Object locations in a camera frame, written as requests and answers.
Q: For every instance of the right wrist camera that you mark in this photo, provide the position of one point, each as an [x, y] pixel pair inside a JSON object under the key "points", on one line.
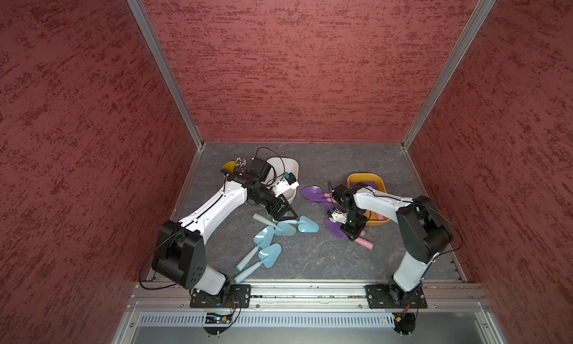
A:
{"points": [[337, 216]]}

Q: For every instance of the white storage box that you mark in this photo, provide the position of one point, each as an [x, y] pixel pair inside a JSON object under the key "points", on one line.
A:
{"points": [[279, 168]]}

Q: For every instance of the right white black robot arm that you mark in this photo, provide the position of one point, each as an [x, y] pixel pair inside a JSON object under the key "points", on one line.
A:
{"points": [[424, 231]]}

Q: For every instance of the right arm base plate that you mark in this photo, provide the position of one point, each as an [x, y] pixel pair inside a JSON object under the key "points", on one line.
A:
{"points": [[392, 297]]}

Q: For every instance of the purple shovel back upper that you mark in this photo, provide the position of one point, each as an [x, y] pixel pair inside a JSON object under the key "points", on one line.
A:
{"points": [[316, 194]]}

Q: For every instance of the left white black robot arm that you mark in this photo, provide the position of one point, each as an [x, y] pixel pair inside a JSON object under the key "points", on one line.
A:
{"points": [[180, 250]]}

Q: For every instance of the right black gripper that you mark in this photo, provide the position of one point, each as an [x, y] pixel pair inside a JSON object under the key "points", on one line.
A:
{"points": [[354, 233]]}

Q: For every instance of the yellow cup with pens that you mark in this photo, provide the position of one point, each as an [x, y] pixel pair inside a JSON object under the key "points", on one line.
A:
{"points": [[234, 166]]}

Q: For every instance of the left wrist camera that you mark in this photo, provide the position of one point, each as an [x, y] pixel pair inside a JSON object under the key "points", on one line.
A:
{"points": [[286, 187]]}

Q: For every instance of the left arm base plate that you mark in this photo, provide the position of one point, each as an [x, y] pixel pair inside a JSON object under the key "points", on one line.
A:
{"points": [[234, 296]]}

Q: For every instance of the yellow storage box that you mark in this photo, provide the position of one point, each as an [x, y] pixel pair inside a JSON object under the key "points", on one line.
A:
{"points": [[353, 179]]}

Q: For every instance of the purple shovel long pink handle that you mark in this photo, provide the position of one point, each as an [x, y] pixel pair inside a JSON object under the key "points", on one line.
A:
{"points": [[335, 229]]}

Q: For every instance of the light blue shovel right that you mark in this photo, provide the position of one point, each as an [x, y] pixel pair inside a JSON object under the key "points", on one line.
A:
{"points": [[304, 224]]}

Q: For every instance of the light blue shovel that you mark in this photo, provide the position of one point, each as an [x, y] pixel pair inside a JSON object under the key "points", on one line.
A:
{"points": [[267, 258], [261, 240], [304, 224], [282, 229]]}

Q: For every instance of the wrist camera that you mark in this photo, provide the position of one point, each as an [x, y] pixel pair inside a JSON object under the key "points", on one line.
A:
{"points": [[286, 187], [337, 216]]}

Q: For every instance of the light blue shovel middle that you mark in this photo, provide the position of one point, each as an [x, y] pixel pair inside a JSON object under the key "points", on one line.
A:
{"points": [[282, 229]]}

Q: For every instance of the purple shovel small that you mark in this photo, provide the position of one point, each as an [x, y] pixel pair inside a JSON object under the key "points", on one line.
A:
{"points": [[378, 185]]}

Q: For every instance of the aluminium front rail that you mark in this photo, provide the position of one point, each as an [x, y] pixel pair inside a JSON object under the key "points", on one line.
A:
{"points": [[357, 296]]}

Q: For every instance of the light blue shovel nearest front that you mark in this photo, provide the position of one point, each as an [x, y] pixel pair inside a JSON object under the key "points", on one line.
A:
{"points": [[267, 258]]}

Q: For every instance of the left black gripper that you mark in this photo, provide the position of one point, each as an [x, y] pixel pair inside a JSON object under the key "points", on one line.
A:
{"points": [[277, 215]]}

